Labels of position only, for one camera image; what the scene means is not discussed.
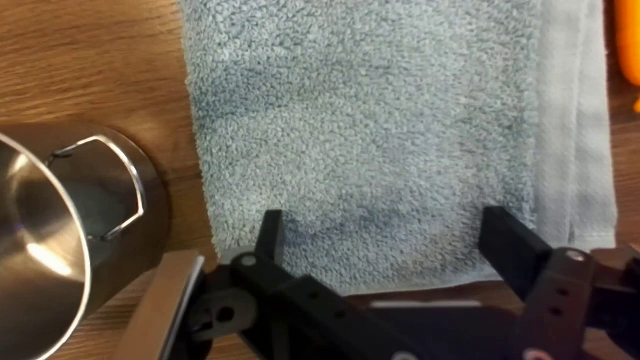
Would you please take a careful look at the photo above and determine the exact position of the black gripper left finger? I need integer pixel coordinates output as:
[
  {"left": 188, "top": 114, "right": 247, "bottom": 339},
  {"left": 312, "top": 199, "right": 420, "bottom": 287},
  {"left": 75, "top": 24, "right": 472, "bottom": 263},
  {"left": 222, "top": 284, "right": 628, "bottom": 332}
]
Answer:
[{"left": 255, "top": 208, "right": 287, "bottom": 267}]

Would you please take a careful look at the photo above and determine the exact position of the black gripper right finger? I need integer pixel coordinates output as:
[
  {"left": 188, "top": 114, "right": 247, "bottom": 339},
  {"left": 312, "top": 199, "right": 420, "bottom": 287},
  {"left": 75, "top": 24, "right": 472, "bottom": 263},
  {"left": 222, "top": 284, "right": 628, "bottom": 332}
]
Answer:
[{"left": 479, "top": 207, "right": 554, "bottom": 307}]

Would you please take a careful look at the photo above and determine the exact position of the blue towel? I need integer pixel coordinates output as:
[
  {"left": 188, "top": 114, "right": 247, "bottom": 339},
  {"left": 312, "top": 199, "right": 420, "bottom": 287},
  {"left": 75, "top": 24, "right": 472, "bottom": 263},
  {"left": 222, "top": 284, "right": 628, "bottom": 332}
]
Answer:
[{"left": 176, "top": 0, "right": 618, "bottom": 298}]

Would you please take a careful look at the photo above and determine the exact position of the stainless steel pot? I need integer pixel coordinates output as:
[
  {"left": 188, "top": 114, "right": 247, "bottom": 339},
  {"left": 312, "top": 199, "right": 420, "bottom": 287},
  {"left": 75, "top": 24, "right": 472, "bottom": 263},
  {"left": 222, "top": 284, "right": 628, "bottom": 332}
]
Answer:
[{"left": 0, "top": 123, "right": 173, "bottom": 360}]

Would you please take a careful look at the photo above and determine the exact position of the orange handled small tool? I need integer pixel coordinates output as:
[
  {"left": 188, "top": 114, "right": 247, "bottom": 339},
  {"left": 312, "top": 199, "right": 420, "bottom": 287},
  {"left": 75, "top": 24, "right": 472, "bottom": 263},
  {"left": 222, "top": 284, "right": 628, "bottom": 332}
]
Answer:
[{"left": 612, "top": 0, "right": 640, "bottom": 117}]

